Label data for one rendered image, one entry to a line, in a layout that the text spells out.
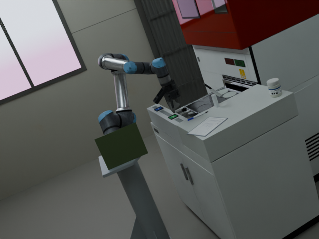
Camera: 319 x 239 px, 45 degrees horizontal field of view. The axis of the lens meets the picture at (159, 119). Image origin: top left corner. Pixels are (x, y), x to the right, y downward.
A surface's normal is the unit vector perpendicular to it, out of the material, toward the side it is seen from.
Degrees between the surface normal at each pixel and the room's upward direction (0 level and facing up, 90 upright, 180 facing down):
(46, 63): 90
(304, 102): 90
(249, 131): 90
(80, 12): 90
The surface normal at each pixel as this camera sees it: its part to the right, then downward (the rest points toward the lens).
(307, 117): 0.36, 0.22
